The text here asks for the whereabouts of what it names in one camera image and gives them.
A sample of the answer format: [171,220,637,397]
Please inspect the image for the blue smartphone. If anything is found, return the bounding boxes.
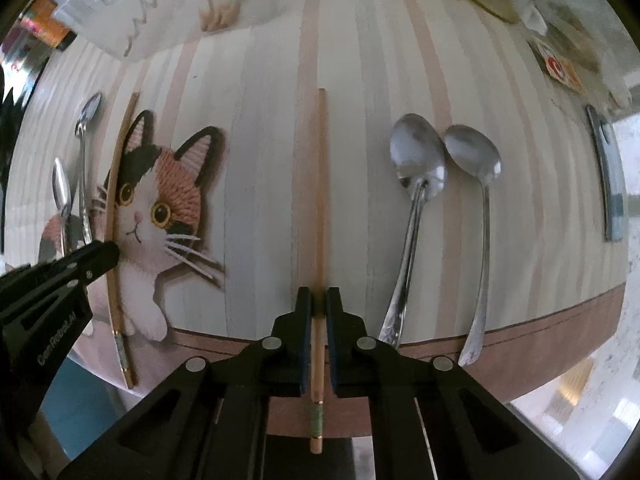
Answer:
[585,104,627,243]

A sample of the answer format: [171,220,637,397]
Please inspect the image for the teal cabinet door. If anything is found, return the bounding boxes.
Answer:
[42,360,118,460]

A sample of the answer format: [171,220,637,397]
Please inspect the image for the steel spoon far left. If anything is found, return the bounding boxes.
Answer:
[52,157,73,257]

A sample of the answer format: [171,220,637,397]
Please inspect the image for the steel spoon patterned handle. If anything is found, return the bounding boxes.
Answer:
[75,92,102,245]

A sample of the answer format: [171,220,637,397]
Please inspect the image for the wooden chopstick green band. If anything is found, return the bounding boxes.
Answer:
[309,88,329,455]
[103,91,141,390]

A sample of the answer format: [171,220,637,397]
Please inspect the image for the crumpled plastic bag snacks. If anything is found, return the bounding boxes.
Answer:
[530,0,639,113]

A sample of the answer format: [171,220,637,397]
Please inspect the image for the cat pattern striped table mat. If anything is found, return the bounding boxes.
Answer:
[1,0,628,401]

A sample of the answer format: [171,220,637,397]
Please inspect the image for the steel spoon far right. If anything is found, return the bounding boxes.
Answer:
[444,123,504,368]

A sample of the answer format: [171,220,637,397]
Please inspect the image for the dark vinegar bottle orange label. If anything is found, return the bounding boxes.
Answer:
[1,0,76,83]

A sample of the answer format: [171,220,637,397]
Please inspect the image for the orange red small card box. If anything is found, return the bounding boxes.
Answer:
[534,39,584,93]

